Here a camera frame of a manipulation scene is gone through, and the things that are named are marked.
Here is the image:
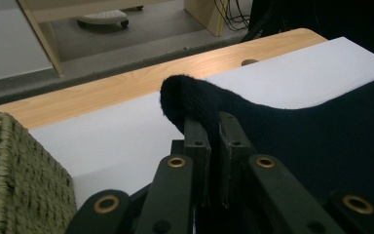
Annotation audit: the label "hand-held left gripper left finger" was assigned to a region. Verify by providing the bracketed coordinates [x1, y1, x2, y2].
[170, 115, 212, 208]

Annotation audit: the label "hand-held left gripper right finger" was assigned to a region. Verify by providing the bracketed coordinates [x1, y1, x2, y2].
[218, 111, 257, 209]

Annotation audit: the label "black knit sweater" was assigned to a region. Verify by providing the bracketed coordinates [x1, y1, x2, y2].
[160, 74, 374, 234]

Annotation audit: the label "green woven basket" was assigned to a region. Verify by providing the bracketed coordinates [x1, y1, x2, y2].
[0, 110, 78, 234]

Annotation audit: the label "white foam board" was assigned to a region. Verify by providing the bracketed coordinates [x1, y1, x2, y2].
[28, 36, 374, 211]

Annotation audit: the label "light wooden table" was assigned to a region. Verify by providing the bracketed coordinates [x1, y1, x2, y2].
[0, 27, 328, 131]

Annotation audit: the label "black curtain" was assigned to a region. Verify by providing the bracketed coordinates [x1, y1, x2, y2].
[249, 0, 374, 64]

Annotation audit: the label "white cabinet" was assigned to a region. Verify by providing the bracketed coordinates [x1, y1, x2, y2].
[0, 0, 55, 85]

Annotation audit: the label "black metal frame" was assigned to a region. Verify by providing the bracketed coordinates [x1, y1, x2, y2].
[239, 0, 281, 43]

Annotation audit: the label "hanging black cables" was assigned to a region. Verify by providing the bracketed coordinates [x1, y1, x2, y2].
[213, 0, 252, 32]

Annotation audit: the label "wooden shelf frame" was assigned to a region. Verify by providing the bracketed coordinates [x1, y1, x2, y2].
[17, 0, 232, 77]

